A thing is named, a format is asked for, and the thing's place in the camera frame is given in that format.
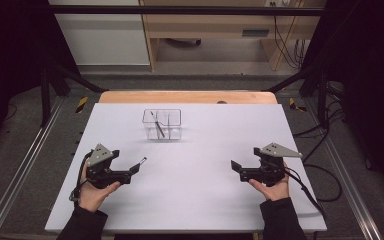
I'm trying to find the person's left hand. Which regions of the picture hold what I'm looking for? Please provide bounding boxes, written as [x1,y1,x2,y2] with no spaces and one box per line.
[78,163,122,213]

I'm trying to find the light wooden desk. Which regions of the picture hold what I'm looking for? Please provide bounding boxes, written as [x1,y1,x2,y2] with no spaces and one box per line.
[139,0,328,72]

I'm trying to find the black cables by desk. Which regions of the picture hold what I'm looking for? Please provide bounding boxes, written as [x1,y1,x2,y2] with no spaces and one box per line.
[273,15,307,70]

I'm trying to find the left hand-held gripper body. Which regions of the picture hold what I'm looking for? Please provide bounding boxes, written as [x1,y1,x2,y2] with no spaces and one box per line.
[85,143,133,190]

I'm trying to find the white power strip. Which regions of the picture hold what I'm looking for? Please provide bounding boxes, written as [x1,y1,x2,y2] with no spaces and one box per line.
[264,0,293,8]

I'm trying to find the white table board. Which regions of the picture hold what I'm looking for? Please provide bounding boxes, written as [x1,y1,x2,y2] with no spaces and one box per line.
[44,102,328,233]

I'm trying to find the black frame crossbar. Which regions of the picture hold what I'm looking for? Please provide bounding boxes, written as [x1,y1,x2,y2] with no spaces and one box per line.
[48,4,326,16]

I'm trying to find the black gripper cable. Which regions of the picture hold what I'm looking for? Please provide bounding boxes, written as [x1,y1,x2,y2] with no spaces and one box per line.
[69,151,94,203]
[283,166,327,219]

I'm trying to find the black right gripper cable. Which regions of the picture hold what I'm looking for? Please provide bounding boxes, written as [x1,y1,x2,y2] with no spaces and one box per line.
[283,166,327,219]

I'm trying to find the black curtain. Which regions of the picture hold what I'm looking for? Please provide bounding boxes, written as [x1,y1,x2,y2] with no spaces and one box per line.
[0,0,81,161]
[301,0,384,204]

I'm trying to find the aluminium floor rail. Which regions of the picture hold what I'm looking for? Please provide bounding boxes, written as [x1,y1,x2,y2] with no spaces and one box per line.
[304,99,384,240]
[0,96,65,240]

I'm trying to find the black frame strut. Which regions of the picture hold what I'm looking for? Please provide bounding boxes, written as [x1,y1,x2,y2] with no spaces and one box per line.
[39,63,110,128]
[266,64,330,125]

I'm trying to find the black floor cable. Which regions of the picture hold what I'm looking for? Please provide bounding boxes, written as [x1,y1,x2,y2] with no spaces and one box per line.
[293,99,346,203]

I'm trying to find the person's right hand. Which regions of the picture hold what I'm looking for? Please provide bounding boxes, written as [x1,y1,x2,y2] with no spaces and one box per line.
[248,163,290,202]

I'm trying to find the dark desk drawer handle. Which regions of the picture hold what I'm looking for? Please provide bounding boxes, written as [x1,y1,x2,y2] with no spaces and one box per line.
[242,29,270,38]

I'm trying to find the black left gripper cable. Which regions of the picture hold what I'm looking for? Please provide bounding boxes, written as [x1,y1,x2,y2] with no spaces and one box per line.
[69,151,94,203]

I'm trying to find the clear acrylic holder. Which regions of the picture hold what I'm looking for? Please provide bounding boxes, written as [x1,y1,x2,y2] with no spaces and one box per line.
[142,108,184,141]

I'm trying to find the wooden table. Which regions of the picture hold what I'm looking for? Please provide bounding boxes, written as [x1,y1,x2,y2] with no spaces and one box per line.
[98,90,278,105]

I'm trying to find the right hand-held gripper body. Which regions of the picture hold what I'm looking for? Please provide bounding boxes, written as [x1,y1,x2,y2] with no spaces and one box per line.
[239,142,304,188]

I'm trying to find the yellow black floor marker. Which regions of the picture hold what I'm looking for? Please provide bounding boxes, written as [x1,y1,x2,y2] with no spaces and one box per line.
[75,96,89,114]
[288,97,308,113]

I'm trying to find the white cabinet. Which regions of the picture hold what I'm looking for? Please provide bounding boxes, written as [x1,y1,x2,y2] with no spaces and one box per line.
[48,0,151,67]

